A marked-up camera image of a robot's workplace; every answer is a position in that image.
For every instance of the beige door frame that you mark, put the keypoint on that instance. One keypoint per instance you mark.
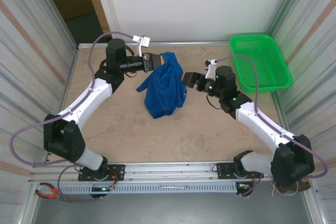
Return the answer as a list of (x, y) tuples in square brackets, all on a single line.
[(97, 3)]

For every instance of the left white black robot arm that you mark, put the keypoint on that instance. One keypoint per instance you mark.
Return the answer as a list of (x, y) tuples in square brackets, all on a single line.
[(86, 103)]

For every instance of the green plastic basket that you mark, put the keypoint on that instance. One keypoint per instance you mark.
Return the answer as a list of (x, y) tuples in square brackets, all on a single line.
[(267, 61)]

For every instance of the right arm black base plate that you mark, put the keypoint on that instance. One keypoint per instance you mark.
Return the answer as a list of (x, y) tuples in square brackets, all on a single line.
[(223, 171)]

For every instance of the aluminium mounting rail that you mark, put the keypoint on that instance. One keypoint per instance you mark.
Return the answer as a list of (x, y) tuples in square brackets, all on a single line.
[(170, 169)]

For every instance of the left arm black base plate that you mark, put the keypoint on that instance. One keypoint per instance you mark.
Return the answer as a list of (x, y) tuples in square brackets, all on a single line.
[(118, 172)]

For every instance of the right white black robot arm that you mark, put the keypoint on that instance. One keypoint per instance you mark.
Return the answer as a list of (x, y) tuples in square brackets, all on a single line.
[(262, 124)]

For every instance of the aluminium table edge bar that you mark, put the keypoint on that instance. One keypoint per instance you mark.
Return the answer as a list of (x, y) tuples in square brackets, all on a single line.
[(183, 43)]

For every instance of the blue t-shirt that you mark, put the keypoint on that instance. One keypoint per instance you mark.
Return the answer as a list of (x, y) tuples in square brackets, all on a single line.
[(162, 90)]

